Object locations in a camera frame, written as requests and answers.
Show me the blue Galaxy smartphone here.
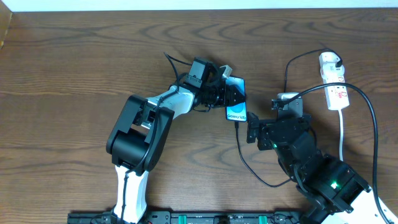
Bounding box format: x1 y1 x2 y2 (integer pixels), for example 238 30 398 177
226 77 247 122

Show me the black USB charging cable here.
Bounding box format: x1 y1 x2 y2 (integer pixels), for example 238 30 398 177
234 47 344 189

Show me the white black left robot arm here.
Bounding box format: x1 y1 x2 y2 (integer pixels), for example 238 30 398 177
106 56 246 223

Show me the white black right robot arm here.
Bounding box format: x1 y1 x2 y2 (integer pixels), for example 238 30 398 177
247 112 397 223

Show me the white USB charger adapter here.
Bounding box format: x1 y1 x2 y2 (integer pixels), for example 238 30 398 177
319 52 345 79

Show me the white power strip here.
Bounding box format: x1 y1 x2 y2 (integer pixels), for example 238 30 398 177
323 75 349 111

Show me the white power strip cord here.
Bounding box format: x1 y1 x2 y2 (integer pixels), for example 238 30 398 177
338 108 345 162

